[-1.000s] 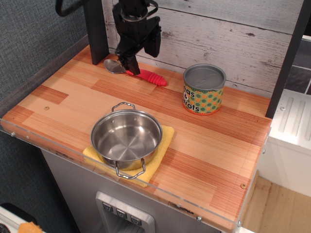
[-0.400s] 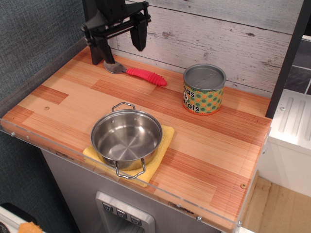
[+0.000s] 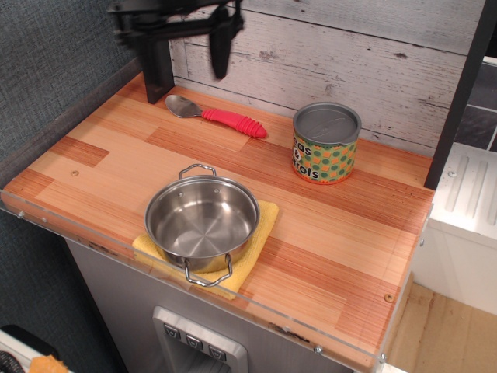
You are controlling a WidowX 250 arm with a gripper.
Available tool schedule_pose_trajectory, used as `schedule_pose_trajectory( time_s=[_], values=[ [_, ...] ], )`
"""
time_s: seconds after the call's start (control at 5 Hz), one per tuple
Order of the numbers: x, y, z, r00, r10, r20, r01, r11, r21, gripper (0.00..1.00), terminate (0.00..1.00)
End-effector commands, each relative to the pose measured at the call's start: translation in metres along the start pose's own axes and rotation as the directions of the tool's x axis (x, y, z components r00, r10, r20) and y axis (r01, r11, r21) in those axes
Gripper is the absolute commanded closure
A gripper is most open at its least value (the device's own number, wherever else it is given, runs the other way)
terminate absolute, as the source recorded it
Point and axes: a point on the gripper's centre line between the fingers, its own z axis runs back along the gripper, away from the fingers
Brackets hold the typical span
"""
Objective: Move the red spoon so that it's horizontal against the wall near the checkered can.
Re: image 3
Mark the silver dispenser panel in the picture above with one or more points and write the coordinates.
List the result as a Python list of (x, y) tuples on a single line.
[(190, 347)]

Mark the clear acrylic edge guard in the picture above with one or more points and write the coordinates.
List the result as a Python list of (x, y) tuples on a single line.
[(324, 344)]

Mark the dark grey right post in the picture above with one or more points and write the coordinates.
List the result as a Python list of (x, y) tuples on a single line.
[(478, 48)]

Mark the yellow cloth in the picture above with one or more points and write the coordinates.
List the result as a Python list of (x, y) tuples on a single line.
[(148, 253)]

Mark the black and orange object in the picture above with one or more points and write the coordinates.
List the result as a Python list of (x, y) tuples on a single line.
[(20, 356)]

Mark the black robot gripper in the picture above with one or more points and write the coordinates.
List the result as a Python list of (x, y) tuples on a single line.
[(221, 25)]

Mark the red handled metal scoop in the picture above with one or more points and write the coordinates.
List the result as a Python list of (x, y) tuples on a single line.
[(185, 108)]

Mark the stainless steel pot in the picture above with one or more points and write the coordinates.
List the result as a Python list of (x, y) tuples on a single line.
[(202, 222)]

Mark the grey toy fridge front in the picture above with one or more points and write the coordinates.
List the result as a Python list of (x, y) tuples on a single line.
[(126, 297)]

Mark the peas and carrots can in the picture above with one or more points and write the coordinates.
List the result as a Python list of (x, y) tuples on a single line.
[(325, 142)]

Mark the white toy sink unit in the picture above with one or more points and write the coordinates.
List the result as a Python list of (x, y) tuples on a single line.
[(456, 255)]

